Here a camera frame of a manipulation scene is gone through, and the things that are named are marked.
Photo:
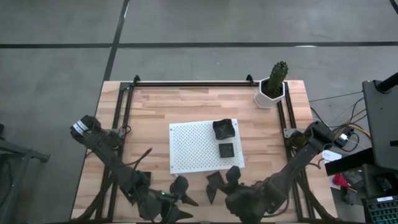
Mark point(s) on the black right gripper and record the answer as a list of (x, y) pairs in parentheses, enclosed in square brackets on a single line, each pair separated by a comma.
[(245, 203)]

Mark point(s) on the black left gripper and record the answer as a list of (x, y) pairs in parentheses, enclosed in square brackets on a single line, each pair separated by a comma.
[(155, 205)]

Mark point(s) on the black teardrop plate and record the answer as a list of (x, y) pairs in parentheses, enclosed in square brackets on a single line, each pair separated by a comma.
[(211, 194)]

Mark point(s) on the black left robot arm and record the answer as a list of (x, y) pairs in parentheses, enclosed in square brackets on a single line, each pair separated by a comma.
[(105, 149)]

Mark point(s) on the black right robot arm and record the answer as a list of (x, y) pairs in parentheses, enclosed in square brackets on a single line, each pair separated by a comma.
[(298, 165)]

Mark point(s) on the white perforated metal shelf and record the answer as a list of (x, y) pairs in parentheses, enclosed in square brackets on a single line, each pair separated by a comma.
[(192, 146)]

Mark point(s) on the white hexagonal plant pot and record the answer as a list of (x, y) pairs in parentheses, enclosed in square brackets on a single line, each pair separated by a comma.
[(264, 101)]

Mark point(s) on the white paper sheet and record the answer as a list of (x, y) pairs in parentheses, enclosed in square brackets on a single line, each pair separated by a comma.
[(329, 155)]

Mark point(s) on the green cactus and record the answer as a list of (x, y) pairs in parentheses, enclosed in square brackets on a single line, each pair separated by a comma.
[(276, 77)]

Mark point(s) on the red plastic object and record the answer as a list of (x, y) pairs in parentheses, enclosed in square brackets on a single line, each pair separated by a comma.
[(338, 180)]

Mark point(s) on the black diagonal beam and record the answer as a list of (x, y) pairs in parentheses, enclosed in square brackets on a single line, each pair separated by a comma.
[(348, 163)]

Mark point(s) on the backlit black keyboard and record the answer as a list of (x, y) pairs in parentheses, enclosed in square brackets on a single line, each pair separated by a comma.
[(382, 213)]

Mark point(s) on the dark grey stand base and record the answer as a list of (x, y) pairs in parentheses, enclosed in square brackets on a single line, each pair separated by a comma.
[(382, 130)]

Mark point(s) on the dark grey metal stand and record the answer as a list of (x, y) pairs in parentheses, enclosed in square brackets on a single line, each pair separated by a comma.
[(18, 151)]

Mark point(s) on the black stand pole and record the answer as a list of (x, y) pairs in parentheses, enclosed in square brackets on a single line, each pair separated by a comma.
[(388, 83)]

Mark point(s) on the black aluminium table frame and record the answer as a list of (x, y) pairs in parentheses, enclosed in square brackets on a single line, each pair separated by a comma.
[(192, 84)]

